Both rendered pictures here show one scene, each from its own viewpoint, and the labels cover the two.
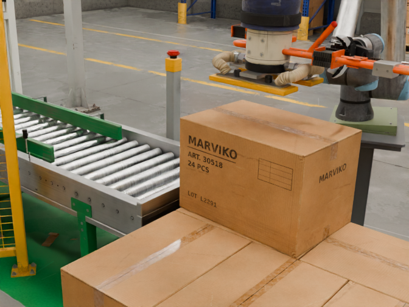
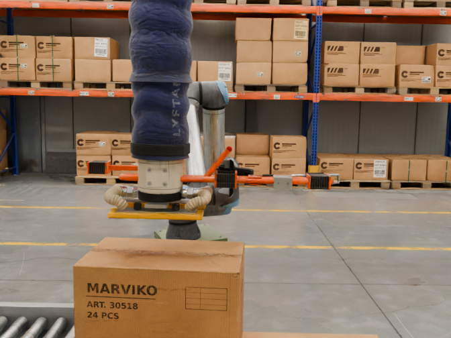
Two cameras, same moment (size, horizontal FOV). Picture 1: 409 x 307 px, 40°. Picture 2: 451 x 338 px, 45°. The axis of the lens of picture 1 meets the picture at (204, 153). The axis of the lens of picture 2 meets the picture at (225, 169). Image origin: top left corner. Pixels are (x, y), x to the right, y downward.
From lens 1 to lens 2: 92 cm
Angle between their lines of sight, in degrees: 39
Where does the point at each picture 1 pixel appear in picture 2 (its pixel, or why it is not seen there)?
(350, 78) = (219, 198)
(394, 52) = not seen: hidden behind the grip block
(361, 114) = (194, 233)
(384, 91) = (212, 208)
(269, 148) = (197, 273)
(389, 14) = (213, 141)
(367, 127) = not seen: hidden behind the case
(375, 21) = (60, 159)
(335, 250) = not seen: outside the picture
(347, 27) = (198, 153)
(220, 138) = (132, 277)
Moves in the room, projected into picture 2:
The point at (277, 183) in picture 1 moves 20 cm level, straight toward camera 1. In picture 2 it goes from (210, 307) to (239, 328)
